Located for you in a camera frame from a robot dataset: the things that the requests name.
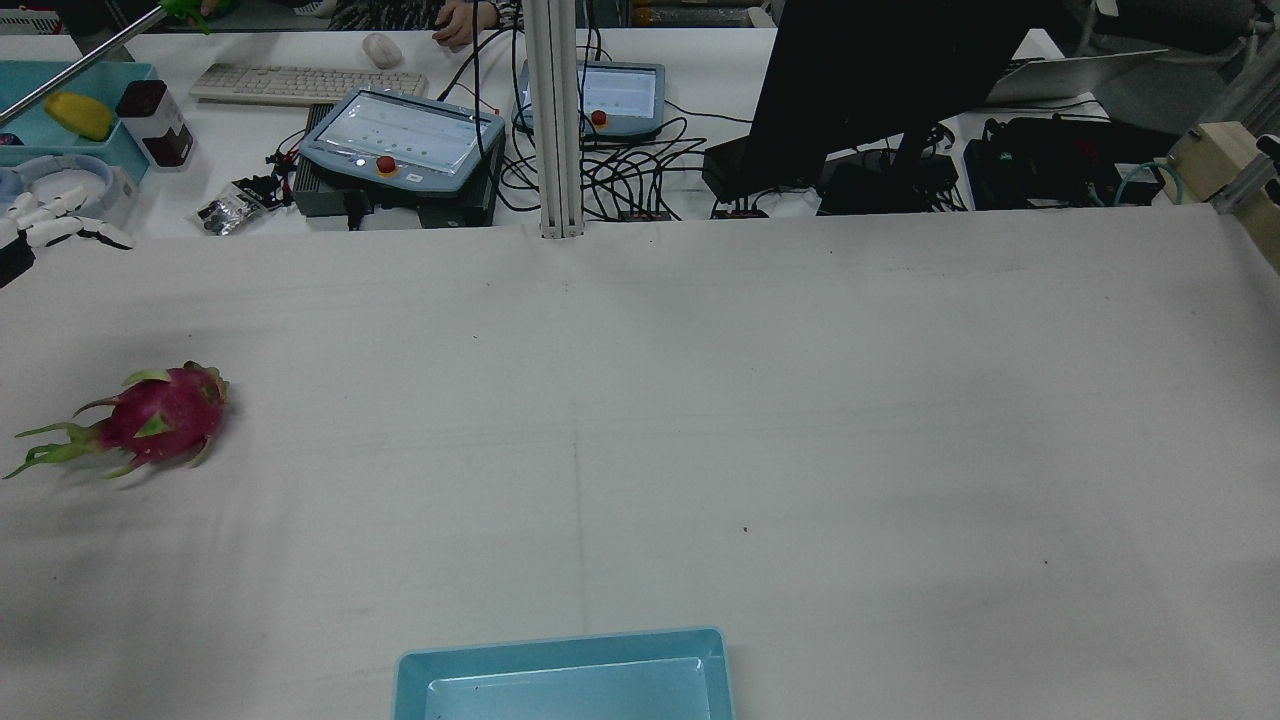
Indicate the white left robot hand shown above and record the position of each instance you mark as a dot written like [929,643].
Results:
[55,228]

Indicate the yellow fruit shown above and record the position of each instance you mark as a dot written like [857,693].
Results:
[80,115]

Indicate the light blue storage bin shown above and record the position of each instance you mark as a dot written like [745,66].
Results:
[30,90]

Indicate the silver metal rod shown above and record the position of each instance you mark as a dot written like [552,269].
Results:
[80,60]

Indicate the small bag of black parts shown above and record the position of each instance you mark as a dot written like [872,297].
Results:
[235,208]

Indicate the pink dragon fruit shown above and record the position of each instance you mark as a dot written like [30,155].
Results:
[160,415]

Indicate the green toy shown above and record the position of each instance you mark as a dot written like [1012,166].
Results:
[195,10]

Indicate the black control box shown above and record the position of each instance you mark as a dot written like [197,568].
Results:
[330,195]

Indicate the white computer keyboard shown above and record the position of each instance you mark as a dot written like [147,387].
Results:
[305,83]

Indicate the large grey teach pendant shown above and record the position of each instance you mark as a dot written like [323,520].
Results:
[400,140]

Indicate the white computer mouse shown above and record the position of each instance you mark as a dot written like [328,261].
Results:
[382,50]

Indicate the person's hand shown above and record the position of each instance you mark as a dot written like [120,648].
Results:
[462,25]

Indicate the small grey teach pendant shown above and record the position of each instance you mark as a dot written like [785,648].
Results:
[620,95]

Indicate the black hub box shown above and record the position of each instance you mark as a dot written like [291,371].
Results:
[730,165]

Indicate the light blue plastic tray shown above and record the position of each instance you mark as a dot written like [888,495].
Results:
[570,685]

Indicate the black Huawei monitor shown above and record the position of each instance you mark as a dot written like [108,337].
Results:
[880,70]

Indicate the grey computer tower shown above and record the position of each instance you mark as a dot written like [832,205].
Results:
[1060,160]

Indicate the silver laptop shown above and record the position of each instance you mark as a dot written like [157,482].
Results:
[1070,75]

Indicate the wooden block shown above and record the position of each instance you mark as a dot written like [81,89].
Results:
[1215,160]

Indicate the aluminium profile post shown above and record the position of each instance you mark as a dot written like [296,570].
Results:
[555,120]

